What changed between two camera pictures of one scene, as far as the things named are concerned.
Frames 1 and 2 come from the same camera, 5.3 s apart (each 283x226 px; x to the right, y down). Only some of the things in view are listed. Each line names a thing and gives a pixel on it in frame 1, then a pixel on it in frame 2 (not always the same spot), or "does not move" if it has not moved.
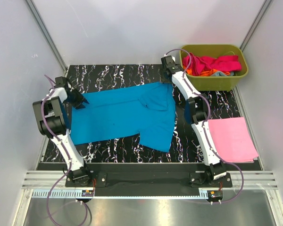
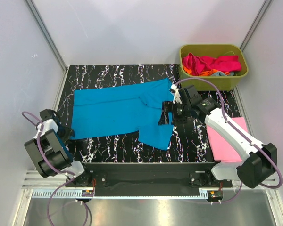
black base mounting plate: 151,176 does not move
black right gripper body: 165,79 → 180,112
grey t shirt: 221,74 does not move
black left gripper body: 76,99 → 63,133
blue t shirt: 148,109 does not move
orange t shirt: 206,73 does not move
